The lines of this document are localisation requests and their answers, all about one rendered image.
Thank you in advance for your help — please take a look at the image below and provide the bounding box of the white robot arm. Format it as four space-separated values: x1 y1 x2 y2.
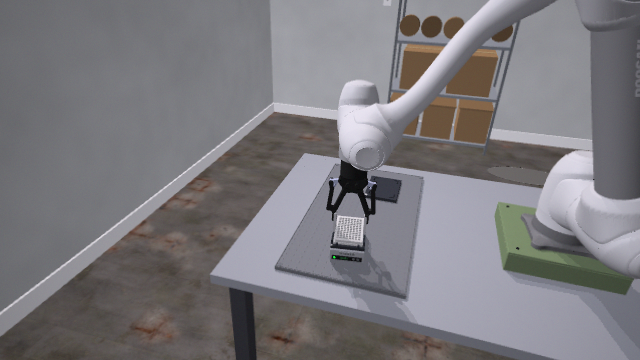
337 0 640 279

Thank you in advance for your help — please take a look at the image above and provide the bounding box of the dark grey rectangular frame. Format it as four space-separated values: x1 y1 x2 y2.
364 176 402 203

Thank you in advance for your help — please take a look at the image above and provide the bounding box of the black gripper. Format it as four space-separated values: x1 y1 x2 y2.
326 160 377 235

